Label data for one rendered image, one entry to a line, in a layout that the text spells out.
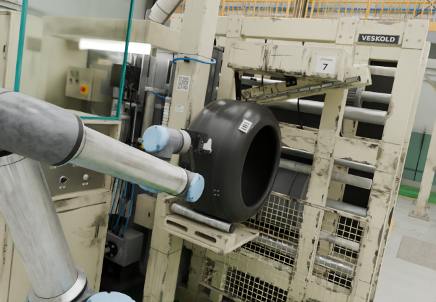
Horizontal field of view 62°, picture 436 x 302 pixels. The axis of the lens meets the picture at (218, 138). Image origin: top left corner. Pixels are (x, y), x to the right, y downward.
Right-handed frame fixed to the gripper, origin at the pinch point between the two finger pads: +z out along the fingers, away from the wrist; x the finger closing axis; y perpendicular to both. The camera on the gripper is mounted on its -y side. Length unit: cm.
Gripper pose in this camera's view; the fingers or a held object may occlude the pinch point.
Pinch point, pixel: (207, 151)
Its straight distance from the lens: 151.9
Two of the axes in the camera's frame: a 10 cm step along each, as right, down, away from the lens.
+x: -8.4, -1.9, 5.0
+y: 2.1, -9.8, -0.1
